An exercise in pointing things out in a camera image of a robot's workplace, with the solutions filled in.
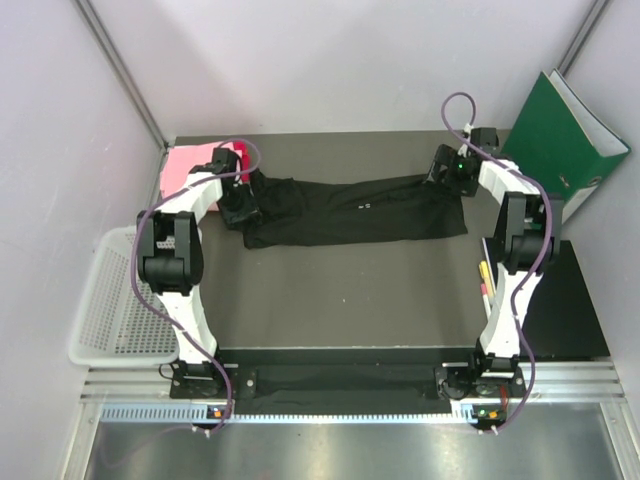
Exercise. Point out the folded red t shirt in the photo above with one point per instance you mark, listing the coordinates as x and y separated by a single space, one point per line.
243 165

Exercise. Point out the pink white marker pen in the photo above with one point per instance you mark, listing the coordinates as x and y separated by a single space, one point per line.
487 294

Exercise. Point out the black printed t shirt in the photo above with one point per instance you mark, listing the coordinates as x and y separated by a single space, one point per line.
303 213

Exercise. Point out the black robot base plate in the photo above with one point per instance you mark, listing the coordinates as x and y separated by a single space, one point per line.
347 381

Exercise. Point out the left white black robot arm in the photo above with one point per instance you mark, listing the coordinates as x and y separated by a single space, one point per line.
167 256

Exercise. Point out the perforated grey cable duct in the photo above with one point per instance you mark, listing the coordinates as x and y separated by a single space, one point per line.
207 414

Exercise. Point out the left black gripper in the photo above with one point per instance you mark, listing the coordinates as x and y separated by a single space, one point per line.
247 210

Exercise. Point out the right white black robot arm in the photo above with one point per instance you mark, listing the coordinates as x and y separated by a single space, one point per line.
525 235

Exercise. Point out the yellow marker pen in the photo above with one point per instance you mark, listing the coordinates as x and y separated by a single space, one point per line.
485 273

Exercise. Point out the black notebook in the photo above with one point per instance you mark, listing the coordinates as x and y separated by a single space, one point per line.
561 322

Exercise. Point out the folded pink t shirt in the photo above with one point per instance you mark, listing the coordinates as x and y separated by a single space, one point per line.
181 160

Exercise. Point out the green ring binder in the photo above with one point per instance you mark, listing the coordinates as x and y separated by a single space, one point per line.
558 141

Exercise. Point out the white plastic basket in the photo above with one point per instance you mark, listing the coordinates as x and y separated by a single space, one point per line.
112 328

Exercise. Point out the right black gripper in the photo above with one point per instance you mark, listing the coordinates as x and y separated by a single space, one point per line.
448 157

